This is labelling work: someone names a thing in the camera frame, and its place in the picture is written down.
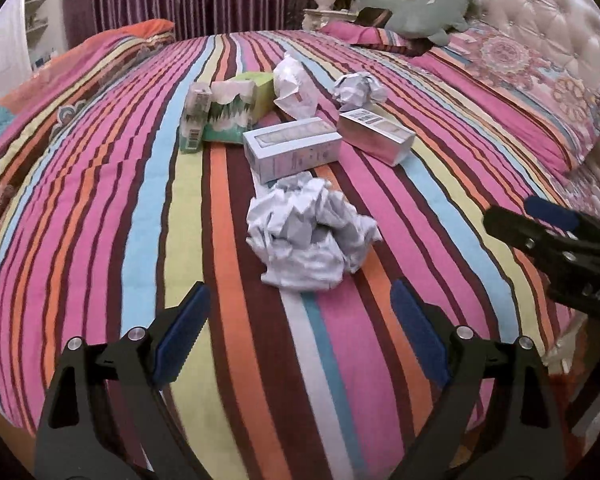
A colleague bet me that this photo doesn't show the pink striped pillow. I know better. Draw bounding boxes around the pink striped pillow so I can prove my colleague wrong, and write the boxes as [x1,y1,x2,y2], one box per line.
[319,19,433,57]

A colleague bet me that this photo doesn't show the pink floral patterned pillow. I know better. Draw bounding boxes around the pink floral patterned pillow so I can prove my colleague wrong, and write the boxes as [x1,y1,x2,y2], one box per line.
[407,21,600,177]

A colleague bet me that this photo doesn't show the green tissue pack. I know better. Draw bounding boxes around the green tissue pack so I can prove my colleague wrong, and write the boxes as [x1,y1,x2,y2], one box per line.
[202,72,276,145]

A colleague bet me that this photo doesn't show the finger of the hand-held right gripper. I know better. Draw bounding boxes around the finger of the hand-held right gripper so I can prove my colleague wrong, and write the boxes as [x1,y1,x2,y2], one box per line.
[482,206,600,267]
[524,195,600,241]

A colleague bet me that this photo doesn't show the large white paper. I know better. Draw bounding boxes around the large white paper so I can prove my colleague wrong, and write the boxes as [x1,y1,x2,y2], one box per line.
[246,172,382,292]

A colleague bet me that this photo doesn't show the small green white carton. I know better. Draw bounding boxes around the small green white carton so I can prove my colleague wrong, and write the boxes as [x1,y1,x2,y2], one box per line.
[179,83,213,154]

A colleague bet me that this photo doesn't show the white carved nightstand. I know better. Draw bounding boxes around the white carved nightstand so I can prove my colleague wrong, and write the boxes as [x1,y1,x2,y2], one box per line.
[301,6,363,32]

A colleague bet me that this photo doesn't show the white plastic bag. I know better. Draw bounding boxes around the white plastic bag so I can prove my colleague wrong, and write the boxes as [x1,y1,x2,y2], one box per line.
[272,52,322,117]

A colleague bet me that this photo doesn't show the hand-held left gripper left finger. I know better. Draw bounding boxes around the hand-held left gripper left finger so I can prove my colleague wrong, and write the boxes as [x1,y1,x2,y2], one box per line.
[34,281,216,480]

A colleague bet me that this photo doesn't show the orange pillow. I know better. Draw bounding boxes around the orange pillow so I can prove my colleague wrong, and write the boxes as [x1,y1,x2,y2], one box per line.
[82,18,177,51]

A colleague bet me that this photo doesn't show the small white paper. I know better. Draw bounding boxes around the small white paper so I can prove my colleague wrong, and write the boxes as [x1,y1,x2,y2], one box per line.
[332,72,389,111]

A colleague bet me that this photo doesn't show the blue fuzzy blanket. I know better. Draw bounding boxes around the blue fuzzy blanket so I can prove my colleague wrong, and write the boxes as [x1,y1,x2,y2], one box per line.
[0,104,30,150]

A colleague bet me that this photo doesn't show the pink silver rectangular box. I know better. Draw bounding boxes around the pink silver rectangular box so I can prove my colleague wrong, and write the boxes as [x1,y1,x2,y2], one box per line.
[337,108,415,167]

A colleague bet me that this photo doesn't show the striped colourful blanket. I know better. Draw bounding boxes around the striped colourful blanket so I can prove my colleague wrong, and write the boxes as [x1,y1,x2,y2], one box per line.
[0,29,583,480]

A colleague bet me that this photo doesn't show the tufted cream headboard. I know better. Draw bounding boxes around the tufted cream headboard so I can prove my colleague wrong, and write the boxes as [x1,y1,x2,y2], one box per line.
[380,0,600,221]

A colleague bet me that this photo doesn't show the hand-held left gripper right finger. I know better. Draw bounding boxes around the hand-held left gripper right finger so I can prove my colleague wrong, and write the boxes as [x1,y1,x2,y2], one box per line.
[387,280,568,480]

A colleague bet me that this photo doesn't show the white wardrobe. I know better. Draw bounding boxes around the white wardrobe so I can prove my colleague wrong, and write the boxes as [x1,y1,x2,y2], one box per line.
[0,0,67,116]

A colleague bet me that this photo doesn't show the pale blue rectangular box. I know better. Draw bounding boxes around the pale blue rectangular box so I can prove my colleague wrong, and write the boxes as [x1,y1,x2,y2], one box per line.
[242,118,342,185]

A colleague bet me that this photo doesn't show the green plush toy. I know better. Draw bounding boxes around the green plush toy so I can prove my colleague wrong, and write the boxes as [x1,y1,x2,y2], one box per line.
[354,0,482,47]

